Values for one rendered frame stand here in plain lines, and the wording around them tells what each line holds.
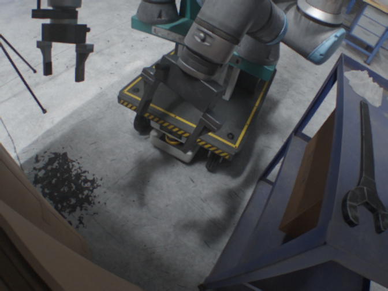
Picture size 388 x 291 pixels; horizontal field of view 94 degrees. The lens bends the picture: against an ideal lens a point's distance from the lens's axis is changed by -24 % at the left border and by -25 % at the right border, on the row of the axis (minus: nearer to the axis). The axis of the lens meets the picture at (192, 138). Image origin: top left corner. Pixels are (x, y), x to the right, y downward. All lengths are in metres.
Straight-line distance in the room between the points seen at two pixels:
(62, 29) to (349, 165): 0.70
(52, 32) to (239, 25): 0.48
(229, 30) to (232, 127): 0.81
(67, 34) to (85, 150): 0.93
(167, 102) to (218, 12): 0.86
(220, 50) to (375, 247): 0.40
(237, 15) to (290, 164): 0.63
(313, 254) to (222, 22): 0.37
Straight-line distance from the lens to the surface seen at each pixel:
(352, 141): 0.51
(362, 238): 0.40
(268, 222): 0.74
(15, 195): 0.45
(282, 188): 0.81
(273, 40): 0.52
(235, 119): 1.19
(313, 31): 0.73
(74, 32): 0.62
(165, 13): 1.02
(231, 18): 0.39
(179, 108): 1.17
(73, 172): 1.38
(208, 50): 0.39
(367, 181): 0.45
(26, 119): 1.79
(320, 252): 0.33
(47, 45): 0.73
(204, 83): 0.41
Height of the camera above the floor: 1.14
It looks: 51 degrees down
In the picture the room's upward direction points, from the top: 13 degrees clockwise
